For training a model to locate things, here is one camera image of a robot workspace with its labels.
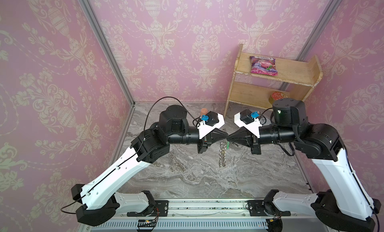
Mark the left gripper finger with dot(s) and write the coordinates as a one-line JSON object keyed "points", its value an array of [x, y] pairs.
{"points": [[218, 133], [216, 137]]}

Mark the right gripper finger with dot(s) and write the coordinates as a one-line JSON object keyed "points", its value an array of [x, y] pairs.
{"points": [[242, 134], [240, 141]]}

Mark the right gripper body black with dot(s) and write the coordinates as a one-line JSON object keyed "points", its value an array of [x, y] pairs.
{"points": [[255, 143]]}

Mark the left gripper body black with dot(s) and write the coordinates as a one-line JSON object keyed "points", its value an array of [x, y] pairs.
{"points": [[202, 143]]}

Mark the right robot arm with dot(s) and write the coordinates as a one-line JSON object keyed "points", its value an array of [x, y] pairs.
{"points": [[345, 206]]}

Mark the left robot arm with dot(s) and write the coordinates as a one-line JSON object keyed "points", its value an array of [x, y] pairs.
{"points": [[100, 199]]}

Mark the white lid small jar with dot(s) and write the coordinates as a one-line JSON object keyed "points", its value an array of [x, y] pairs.
{"points": [[263, 120]]}

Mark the orange cap clear bottle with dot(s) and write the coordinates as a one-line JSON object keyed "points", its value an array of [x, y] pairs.
{"points": [[203, 111]]}

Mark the red lid gold tin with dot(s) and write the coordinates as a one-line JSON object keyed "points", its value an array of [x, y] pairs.
{"points": [[277, 96]]}

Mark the pink snack bag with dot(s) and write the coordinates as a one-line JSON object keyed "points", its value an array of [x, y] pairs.
{"points": [[263, 65]]}

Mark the wooden two-tier shelf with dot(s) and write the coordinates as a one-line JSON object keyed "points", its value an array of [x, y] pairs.
{"points": [[303, 76]]}

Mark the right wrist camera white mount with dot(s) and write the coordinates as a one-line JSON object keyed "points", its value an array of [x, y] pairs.
{"points": [[249, 120]]}

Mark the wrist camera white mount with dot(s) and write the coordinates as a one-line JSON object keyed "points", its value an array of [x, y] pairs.
{"points": [[249, 120], [209, 122]]}

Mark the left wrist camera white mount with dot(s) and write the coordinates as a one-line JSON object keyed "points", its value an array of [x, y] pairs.
{"points": [[209, 122]]}

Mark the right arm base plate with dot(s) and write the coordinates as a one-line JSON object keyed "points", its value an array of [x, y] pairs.
{"points": [[256, 208]]}

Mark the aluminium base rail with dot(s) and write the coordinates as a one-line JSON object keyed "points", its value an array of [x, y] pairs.
{"points": [[192, 215]]}

